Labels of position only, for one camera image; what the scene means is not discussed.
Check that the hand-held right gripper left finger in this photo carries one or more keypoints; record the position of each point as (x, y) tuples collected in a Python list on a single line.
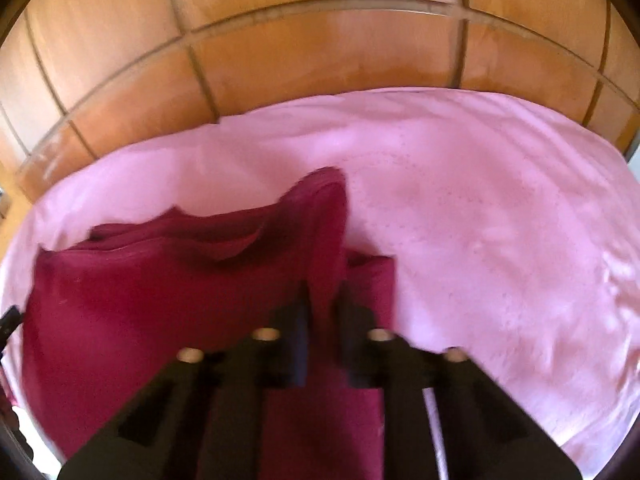
[(297, 345)]

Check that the dark red cloth garment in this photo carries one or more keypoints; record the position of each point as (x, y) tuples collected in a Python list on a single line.
[(165, 300)]

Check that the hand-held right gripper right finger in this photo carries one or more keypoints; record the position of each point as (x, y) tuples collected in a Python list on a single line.
[(352, 355)]

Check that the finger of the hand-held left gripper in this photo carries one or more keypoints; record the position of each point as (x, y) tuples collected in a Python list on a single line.
[(9, 322)]

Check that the pink tablecloth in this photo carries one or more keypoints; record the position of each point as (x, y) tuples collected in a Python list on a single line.
[(475, 240)]

